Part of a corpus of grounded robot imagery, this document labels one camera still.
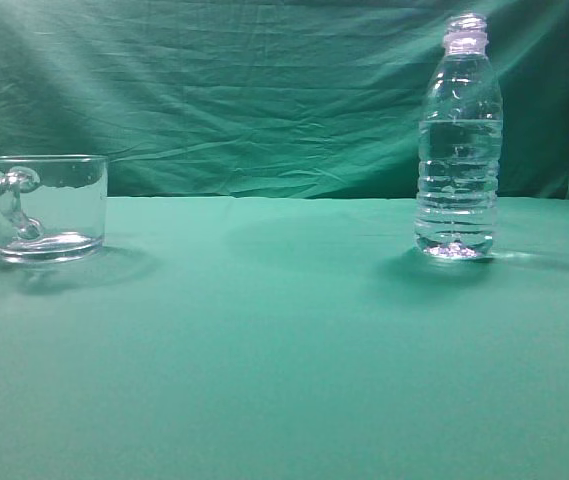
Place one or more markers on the green table cloth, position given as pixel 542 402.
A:
pixel 221 338

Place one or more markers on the green backdrop cloth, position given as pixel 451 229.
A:
pixel 302 99

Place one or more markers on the clear plastic water bottle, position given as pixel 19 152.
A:
pixel 459 147

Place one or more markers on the clear glass mug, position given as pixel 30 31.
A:
pixel 52 207

